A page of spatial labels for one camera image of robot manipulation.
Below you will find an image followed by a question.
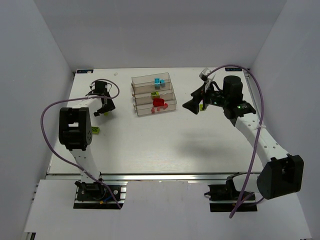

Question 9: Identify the red rounded lego brick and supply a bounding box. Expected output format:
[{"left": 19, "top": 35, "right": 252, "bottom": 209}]
[{"left": 152, "top": 98, "right": 165, "bottom": 107}]

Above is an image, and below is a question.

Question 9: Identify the purple cable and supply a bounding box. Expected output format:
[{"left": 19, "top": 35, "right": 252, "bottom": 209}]
[
  {"left": 208, "top": 64, "right": 265, "bottom": 219},
  {"left": 40, "top": 78, "right": 122, "bottom": 210}
]

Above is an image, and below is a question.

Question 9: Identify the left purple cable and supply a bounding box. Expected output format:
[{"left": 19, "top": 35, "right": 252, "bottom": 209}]
[{"left": 40, "top": 78, "right": 122, "bottom": 210}]

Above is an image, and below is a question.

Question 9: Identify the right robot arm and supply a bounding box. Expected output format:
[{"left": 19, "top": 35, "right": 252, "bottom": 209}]
[{"left": 182, "top": 75, "right": 304, "bottom": 200}]

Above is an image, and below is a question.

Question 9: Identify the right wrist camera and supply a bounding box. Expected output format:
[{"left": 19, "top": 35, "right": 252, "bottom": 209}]
[{"left": 199, "top": 68, "right": 216, "bottom": 94}]

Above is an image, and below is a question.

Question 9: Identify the blue rounded lego brick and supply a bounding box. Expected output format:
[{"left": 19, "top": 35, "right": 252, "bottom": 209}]
[{"left": 154, "top": 78, "right": 161, "bottom": 89}]

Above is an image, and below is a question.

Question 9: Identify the green rounded lego brick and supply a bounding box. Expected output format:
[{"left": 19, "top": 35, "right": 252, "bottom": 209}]
[{"left": 150, "top": 91, "right": 160, "bottom": 99}]

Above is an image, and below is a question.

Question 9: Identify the clear bin back row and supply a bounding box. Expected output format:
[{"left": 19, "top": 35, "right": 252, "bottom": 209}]
[{"left": 131, "top": 72, "right": 171, "bottom": 88}]

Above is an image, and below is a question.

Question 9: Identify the aluminium table rail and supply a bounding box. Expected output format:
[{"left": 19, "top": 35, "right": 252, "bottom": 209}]
[{"left": 46, "top": 171, "right": 263, "bottom": 183}]

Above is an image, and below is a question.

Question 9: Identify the clear bin nearest front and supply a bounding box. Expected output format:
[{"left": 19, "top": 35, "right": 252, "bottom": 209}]
[{"left": 135, "top": 99, "right": 177, "bottom": 117}]

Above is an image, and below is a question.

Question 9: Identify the left blue corner label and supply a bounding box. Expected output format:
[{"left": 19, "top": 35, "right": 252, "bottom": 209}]
[{"left": 76, "top": 69, "right": 94, "bottom": 74}]

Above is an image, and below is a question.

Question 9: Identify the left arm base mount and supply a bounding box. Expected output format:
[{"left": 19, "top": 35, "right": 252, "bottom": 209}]
[{"left": 73, "top": 181, "right": 124, "bottom": 210}]

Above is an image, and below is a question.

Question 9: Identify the right blue corner label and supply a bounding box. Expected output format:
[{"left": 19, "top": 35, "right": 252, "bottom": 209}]
[{"left": 224, "top": 67, "right": 243, "bottom": 72}]

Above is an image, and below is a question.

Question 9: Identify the blue corner label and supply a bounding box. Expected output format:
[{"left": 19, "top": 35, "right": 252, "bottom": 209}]
[
  {"left": 224, "top": 67, "right": 243, "bottom": 72},
  {"left": 76, "top": 69, "right": 94, "bottom": 74}
]

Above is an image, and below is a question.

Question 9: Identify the clear bin third row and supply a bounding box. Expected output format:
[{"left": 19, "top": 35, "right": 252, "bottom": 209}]
[{"left": 131, "top": 82, "right": 174, "bottom": 96}]

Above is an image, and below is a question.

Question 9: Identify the green square lego brick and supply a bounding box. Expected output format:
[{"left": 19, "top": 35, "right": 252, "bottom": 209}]
[{"left": 199, "top": 104, "right": 206, "bottom": 112}]

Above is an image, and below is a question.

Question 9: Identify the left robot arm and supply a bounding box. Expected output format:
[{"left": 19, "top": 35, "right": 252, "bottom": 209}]
[{"left": 58, "top": 79, "right": 116, "bottom": 184}]

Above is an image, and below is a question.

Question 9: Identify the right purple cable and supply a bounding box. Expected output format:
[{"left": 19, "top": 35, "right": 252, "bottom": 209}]
[{"left": 208, "top": 64, "right": 265, "bottom": 219}]

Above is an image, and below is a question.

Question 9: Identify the clear bin second row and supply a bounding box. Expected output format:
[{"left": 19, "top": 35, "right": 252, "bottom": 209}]
[{"left": 134, "top": 91, "right": 175, "bottom": 105}]

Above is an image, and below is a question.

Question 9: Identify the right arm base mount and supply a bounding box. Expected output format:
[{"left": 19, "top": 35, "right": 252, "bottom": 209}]
[{"left": 203, "top": 175, "right": 258, "bottom": 213}]

